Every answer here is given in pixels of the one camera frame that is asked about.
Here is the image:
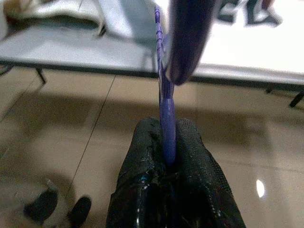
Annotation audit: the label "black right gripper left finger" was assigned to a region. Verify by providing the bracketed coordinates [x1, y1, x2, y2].
[105, 117, 167, 228]

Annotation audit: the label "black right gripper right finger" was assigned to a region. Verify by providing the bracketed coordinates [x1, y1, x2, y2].
[166, 117, 247, 228]

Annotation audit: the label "purple plastic hanger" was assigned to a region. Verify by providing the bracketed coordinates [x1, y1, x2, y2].
[153, 0, 214, 168]

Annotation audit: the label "white table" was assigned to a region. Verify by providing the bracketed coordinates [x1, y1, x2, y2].
[0, 0, 304, 107]

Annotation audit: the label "black robot right foot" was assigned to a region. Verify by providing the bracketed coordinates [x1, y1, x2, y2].
[67, 196, 93, 227]

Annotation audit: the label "light grey trousers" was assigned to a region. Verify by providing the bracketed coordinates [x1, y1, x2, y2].
[3, 0, 133, 42]

